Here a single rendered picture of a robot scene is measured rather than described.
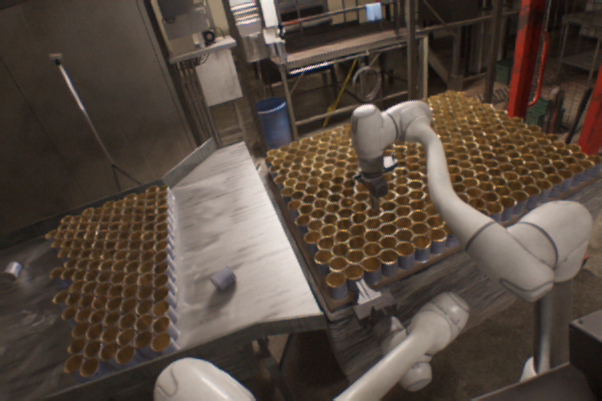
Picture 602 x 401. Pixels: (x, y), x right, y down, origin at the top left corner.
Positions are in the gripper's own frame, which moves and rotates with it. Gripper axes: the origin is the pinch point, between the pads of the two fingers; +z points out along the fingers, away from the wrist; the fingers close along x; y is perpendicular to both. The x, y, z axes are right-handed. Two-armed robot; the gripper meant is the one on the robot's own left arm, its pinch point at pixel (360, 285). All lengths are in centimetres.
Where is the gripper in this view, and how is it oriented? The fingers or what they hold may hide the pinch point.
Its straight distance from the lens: 118.8
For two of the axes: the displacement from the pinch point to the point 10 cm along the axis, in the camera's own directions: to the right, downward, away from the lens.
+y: 1.9, 7.7, 6.1
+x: 9.3, -3.5, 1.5
